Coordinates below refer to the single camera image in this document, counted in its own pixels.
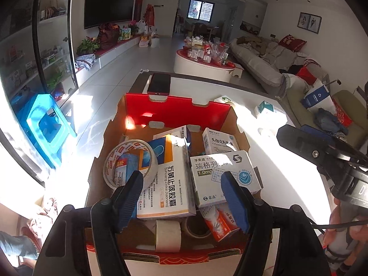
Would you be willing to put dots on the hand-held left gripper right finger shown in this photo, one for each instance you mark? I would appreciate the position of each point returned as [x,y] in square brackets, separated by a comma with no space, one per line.
[235,207]

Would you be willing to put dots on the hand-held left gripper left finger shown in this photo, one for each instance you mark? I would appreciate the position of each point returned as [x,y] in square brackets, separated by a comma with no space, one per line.
[129,201]

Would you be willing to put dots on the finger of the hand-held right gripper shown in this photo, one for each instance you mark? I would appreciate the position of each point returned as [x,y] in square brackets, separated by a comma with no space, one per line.
[316,132]
[302,146]

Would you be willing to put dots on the white box grey logo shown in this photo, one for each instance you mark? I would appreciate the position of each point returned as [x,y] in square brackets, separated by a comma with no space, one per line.
[210,178]

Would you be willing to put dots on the clear tape roll red print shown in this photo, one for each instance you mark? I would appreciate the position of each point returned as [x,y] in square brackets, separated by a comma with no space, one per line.
[108,164]

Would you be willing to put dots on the beige masking tape roll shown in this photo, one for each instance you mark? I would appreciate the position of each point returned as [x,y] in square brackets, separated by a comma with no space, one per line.
[168,235]

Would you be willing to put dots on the white medicine box orange sticker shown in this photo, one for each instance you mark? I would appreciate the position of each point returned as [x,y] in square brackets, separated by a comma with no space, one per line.
[220,142]

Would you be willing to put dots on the white box green logo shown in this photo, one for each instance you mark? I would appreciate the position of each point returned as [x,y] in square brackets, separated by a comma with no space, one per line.
[225,100]

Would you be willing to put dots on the red cardboard box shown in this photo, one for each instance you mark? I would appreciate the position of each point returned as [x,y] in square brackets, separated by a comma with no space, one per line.
[172,109]

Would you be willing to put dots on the person's right hand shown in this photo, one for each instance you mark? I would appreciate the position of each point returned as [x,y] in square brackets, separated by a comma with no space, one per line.
[360,231]

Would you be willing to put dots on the dark blue clothes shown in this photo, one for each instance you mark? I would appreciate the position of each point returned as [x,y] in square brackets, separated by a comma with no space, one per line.
[329,122]

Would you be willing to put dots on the red white medicine box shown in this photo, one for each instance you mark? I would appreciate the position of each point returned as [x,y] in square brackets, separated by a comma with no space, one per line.
[221,224]

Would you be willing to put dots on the olive green sofa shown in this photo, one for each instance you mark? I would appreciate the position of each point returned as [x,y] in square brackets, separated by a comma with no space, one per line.
[299,112]

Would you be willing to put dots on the red patterned bag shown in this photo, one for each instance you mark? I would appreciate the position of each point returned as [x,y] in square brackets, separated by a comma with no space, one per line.
[342,112]

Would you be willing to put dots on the blue white paper bag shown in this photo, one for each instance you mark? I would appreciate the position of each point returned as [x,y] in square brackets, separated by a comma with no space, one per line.
[317,96]

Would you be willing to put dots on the white box green triangle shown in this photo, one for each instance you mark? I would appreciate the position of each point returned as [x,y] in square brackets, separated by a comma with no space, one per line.
[270,110]

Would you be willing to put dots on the brown tape roll gold label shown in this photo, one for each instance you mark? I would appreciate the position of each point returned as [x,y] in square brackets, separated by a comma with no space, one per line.
[188,227]

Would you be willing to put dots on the person's beige jacket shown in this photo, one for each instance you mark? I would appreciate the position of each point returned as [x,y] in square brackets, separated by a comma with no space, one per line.
[43,221]

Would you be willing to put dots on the grey covered sofa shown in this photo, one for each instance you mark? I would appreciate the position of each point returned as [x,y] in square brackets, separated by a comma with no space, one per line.
[258,60]

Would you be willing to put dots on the red cushion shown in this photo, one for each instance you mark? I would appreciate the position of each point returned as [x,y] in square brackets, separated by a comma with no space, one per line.
[291,43]

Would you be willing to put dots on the small white stool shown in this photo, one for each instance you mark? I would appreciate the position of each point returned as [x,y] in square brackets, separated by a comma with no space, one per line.
[238,71]

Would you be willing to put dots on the black smartphone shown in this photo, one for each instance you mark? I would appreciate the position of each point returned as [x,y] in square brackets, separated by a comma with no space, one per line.
[159,84]

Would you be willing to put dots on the person's blue jeans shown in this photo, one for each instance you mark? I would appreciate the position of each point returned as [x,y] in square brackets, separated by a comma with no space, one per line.
[14,247]

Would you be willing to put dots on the round white coffee table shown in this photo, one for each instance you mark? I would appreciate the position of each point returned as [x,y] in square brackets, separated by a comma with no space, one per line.
[201,70]

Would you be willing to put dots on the blue plastic stool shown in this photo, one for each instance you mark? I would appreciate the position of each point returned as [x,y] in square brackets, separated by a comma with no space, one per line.
[31,115]

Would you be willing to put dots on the group of bottles and packets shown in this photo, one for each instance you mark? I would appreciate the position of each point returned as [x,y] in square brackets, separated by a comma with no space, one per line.
[205,49]

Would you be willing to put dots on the striped blue cloth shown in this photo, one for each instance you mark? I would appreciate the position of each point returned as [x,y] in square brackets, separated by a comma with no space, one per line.
[84,61]

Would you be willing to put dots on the dining table with chairs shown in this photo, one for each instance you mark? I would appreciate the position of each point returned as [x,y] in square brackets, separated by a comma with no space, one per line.
[204,28]

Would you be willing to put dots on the white low tv bench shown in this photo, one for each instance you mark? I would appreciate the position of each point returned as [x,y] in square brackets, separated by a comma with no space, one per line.
[115,49]

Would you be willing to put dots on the potted green plant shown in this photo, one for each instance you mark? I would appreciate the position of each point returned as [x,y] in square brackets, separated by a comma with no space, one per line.
[87,44]

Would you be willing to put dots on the barred window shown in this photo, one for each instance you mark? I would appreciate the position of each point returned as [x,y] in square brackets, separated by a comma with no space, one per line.
[201,11]

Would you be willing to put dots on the dark red bag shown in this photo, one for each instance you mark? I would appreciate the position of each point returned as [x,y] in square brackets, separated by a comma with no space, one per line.
[107,34]

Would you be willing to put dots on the white plastic bag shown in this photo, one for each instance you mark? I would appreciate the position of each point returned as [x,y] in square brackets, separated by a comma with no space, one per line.
[143,27]

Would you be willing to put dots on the pink potted flowers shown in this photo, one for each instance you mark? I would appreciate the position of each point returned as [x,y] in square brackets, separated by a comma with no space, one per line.
[132,26]

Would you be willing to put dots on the glass display cabinet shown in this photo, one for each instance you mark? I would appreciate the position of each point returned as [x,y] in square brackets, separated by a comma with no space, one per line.
[28,49]

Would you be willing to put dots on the red hanging decoration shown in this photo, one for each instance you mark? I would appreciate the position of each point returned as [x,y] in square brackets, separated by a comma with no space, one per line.
[149,14]

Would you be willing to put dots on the black television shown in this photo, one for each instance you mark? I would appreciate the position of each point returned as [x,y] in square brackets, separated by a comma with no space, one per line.
[109,3]

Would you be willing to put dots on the framed wall picture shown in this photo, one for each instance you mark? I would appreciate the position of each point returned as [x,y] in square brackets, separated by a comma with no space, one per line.
[310,22]

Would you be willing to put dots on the wide wall painting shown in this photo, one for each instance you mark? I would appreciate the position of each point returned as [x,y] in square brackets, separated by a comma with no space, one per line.
[250,27]

